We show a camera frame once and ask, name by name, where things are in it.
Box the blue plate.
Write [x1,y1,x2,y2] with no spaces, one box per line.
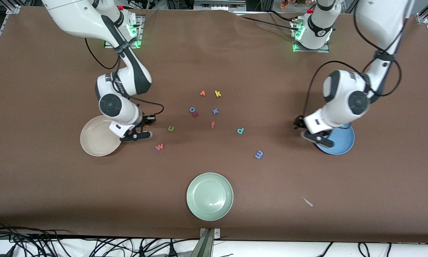
[316,123,355,155]

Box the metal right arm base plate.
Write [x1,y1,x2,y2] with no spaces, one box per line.
[105,15,145,49]

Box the grey metal box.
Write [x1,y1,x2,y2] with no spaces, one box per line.
[193,0,247,11]

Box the black table cable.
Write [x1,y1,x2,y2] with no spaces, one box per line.
[266,10,297,22]
[235,15,298,32]

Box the brown table cover sheet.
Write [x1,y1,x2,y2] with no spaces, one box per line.
[0,6,428,244]

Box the black cable tangle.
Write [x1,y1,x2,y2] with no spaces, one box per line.
[0,220,200,257]

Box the beige plate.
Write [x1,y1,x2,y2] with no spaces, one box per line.
[80,115,124,157]

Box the green plate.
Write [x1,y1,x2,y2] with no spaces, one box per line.
[186,172,234,222]

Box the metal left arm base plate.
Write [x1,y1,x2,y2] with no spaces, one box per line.
[292,20,330,53]

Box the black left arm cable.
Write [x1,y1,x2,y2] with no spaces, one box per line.
[302,0,403,116]

